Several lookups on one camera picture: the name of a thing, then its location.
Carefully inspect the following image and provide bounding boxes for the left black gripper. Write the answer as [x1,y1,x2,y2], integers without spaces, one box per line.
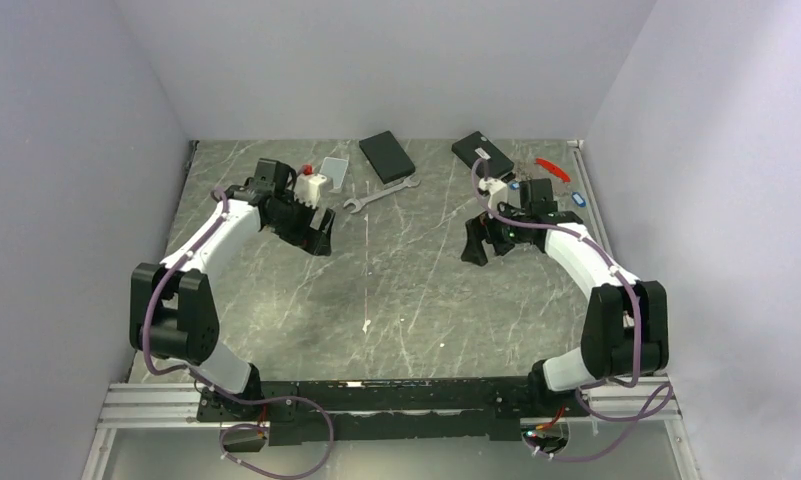
[268,189,335,256]

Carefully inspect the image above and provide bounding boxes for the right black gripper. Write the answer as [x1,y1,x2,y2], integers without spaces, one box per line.
[462,198,531,266]

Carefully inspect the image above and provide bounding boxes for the grey key holder red handle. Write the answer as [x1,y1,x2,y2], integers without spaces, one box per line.
[509,157,573,197]

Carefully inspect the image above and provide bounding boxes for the blue key tag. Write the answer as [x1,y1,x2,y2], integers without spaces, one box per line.
[571,192,586,208]

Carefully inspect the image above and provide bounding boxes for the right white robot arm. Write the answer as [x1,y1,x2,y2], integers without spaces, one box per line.
[461,207,670,415]

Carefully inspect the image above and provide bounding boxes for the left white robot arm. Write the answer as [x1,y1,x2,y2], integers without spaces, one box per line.
[129,189,336,420]

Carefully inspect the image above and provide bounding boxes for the silver open-end wrench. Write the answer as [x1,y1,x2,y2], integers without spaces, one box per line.
[343,175,420,214]

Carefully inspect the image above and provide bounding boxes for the small white plastic box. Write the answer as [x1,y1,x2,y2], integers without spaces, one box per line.
[319,157,349,193]

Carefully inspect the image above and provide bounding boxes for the black box right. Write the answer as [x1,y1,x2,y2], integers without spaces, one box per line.
[451,131,514,179]

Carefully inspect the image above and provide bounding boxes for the black box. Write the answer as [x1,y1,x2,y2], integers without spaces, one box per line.
[359,131,416,185]
[451,131,514,179]

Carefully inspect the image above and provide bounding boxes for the black box left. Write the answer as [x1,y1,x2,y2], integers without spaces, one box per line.
[359,131,416,185]

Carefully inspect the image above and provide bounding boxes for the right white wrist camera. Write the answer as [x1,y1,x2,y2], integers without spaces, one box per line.
[477,178,509,211]

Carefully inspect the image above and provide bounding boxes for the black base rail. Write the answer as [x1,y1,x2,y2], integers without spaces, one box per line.
[196,376,588,446]

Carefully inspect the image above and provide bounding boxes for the aluminium frame rail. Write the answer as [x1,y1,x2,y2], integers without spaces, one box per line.
[97,374,682,430]

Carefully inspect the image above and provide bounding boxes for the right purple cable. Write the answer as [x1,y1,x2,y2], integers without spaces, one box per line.
[470,157,674,464]

